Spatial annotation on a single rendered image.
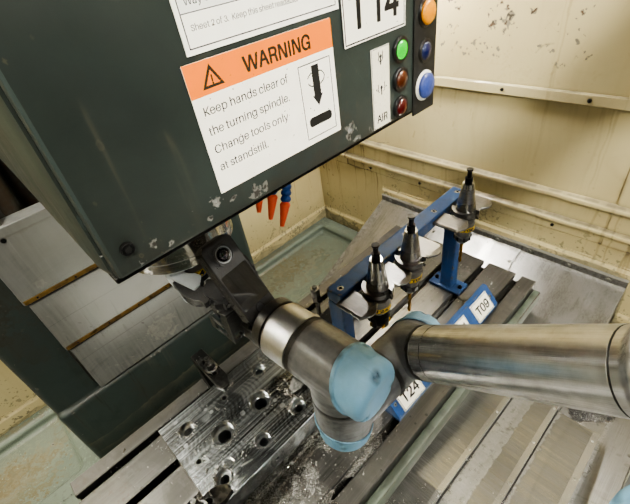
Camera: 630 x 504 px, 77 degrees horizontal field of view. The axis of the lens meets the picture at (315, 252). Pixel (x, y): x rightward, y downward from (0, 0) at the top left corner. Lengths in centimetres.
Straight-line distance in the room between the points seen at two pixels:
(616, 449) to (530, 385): 93
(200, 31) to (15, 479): 155
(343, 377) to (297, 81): 29
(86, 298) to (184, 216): 77
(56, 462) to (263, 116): 144
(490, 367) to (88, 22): 43
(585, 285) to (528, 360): 105
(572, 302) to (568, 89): 61
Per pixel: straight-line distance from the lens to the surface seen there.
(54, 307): 110
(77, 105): 31
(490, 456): 116
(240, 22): 36
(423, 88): 55
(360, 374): 43
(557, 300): 144
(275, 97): 38
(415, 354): 54
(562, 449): 126
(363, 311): 76
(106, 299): 113
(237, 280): 50
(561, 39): 124
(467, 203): 98
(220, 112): 35
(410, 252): 83
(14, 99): 30
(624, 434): 139
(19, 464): 174
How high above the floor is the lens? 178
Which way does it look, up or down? 38 degrees down
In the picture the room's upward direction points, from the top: 10 degrees counter-clockwise
